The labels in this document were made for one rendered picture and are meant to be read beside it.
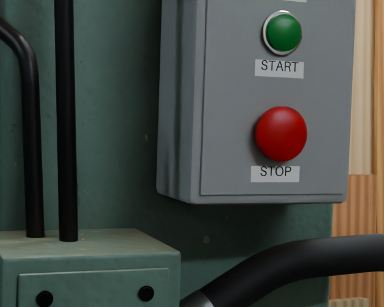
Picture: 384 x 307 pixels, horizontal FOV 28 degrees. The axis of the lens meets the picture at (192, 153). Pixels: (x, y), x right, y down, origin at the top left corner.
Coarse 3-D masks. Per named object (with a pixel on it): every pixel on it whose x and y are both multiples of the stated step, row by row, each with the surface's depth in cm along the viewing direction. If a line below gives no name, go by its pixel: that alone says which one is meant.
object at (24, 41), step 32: (64, 0) 40; (0, 32) 42; (64, 32) 40; (32, 64) 41; (64, 64) 40; (32, 96) 41; (64, 96) 40; (32, 128) 41; (64, 128) 40; (32, 160) 41; (64, 160) 40; (32, 192) 41; (64, 192) 40; (32, 224) 41; (64, 224) 40
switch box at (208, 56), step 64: (192, 0) 41; (256, 0) 41; (320, 0) 43; (192, 64) 41; (320, 64) 43; (192, 128) 41; (320, 128) 43; (192, 192) 41; (256, 192) 42; (320, 192) 43
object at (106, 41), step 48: (0, 0) 45; (48, 0) 43; (96, 0) 44; (144, 0) 45; (0, 48) 45; (48, 48) 44; (96, 48) 45; (144, 48) 46; (0, 96) 44; (48, 96) 44; (96, 96) 45; (144, 96) 46; (0, 144) 44; (48, 144) 44; (96, 144) 45; (144, 144) 46; (0, 192) 44; (48, 192) 44; (96, 192) 45; (144, 192) 46; (192, 240) 47; (240, 240) 49; (288, 240) 50; (192, 288) 48; (288, 288) 50
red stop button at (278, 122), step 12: (276, 108) 41; (288, 108) 41; (264, 120) 41; (276, 120) 41; (288, 120) 41; (300, 120) 42; (264, 132) 41; (276, 132) 41; (288, 132) 41; (300, 132) 42; (264, 144) 41; (276, 144) 41; (288, 144) 41; (300, 144) 42; (276, 156) 41; (288, 156) 42
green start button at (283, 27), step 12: (276, 12) 42; (288, 12) 42; (264, 24) 41; (276, 24) 41; (288, 24) 41; (264, 36) 41; (276, 36) 41; (288, 36) 41; (300, 36) 42; (276, 48) 41; (288, 48) 42
